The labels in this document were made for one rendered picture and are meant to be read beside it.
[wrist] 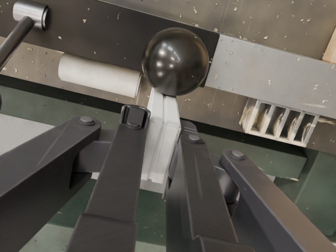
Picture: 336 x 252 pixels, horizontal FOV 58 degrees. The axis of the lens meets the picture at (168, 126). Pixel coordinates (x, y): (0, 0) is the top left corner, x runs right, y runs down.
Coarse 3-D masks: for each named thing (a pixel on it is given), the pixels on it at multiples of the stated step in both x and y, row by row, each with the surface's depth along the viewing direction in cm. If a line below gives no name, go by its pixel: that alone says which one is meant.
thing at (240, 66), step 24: (216, 48) 28; (240, 48) 28; (264, 48) 28; (216, 72) 29; (240, 72) 29; (264, 72) 29; (288, 72) 29; (312, 72) 29; (264, 96) 30; (288, 96) 30; (312, 96) 30
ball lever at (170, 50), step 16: (160, 32) 16; (176, 32) 16; (192, 32) 16; (144, 48) 16; (160, 48) 15; (176, 48) 15; (192, 48) 16; (144, 64) 16; (160, 64) 15; (176, 64) 15; (192, 64) 16; (208, 64) 17; (160, 80) 16; (176, 80) 16; (192, 80) 16
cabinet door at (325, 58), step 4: (332, 36) 31; (332, 40) 31; (328, 44) 32; (332, 44) 31; (328, 48) 32; (332, 48) 31; (324, 52) 32; (328, 52) 31; (332, 52) 31; (324, 56) 32; (328, 56) 31; (332, 56) 31; (324, 60) 32; (328, 60) 31; (332, 60) 31
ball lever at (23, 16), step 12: (24, 0) 25; (24, 12) 25; (36, 12) 25; (48, 12) 26; (24, 24) 24; (36, 24) 25; (12, 36) 23; (24, 36) 24; (0, 48) 22; (12, 48) 23; (0, 60) 21; (0, 96) 20; (0, 108) 20
